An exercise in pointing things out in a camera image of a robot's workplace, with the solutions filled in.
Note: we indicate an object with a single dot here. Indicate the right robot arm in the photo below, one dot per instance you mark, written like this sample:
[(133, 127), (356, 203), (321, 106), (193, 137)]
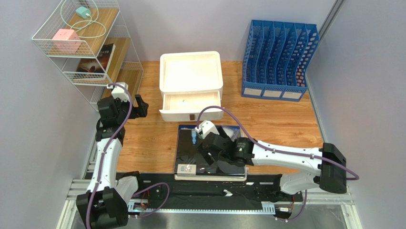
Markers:
[(317, 167)]

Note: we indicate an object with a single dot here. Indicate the clear plastic bag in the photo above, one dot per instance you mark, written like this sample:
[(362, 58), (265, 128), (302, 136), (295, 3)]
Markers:
[(233, 132)]

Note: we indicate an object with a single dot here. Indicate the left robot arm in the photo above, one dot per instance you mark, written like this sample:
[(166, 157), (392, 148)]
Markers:
[(104, 205)]

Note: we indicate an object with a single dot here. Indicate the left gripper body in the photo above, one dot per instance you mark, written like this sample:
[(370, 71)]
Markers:
[(122, 114)]

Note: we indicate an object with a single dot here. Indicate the blue folder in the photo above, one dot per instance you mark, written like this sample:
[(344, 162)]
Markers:
[(187, 127)]

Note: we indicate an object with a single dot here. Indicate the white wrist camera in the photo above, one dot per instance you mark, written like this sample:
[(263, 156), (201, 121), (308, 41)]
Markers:
[(119, 90), (205, 128)]

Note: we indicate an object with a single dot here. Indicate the white wire shelf rack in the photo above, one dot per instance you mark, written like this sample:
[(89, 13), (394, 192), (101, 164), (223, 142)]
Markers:
[(90, 44)]

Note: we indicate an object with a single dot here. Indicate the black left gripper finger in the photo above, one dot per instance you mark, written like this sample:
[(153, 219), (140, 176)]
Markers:
[(142, 107), (131, 100)]

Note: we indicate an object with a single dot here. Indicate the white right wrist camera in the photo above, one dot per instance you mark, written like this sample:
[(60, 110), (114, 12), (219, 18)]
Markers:
[(205, 128)]

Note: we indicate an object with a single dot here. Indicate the white top drawer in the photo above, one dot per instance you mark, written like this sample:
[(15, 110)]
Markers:
[(174, 110)]

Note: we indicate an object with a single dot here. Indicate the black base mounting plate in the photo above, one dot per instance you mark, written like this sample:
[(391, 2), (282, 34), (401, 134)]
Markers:
[(249, 195)]

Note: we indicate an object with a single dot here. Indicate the pink cube power socket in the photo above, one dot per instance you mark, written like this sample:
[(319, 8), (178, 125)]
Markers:
[(67, 40)]

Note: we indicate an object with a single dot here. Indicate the dark cover book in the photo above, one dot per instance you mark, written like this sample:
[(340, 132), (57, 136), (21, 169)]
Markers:
[(98, 67)]

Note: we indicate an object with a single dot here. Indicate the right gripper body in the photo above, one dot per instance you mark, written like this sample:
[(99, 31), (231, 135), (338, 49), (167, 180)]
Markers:
[(205, 145)]

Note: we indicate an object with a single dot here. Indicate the aluminium frame rail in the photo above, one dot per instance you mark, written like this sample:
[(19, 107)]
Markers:
[(321, 211)]

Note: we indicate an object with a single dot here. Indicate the mint green charger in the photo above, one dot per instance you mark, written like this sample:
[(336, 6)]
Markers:
[(83, 12)]

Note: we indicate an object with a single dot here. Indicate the blue highlighter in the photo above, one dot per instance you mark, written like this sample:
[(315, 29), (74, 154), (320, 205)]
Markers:
[(194, 136)]

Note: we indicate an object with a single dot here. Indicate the blue file organizer rack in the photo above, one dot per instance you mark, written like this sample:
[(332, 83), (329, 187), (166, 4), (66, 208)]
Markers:
[(276, 58)]

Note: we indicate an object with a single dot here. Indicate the white three drawer organizer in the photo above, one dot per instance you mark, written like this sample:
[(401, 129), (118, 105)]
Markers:
[(191, 73)]

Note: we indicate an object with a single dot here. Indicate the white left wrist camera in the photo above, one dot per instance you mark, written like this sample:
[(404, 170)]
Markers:
[(119, 90)]

